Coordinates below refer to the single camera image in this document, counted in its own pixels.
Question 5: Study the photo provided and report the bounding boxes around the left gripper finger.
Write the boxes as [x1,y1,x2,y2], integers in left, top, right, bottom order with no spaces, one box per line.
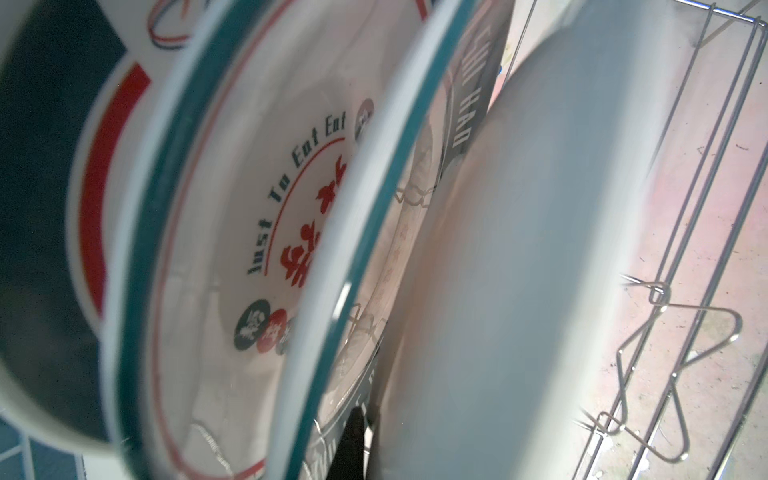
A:
[326,407,365,480]

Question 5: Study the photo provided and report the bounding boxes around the red ring green plate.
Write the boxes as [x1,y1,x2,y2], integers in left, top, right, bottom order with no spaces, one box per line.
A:
[368,1,674,479]

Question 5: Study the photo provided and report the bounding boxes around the metal wire dish rack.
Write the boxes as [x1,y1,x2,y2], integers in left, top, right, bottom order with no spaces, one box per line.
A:
[552,1,767,479]

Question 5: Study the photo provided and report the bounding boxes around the grey rim hao plate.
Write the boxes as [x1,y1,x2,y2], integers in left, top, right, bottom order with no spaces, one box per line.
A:
[266,1,514,479]

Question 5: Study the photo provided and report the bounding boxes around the just eat text plate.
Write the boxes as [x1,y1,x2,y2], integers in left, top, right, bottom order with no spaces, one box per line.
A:
[103,1,435,479]

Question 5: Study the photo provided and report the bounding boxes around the rear red ring plate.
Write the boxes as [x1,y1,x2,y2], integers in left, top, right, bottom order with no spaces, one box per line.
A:
[1,1,209,454]

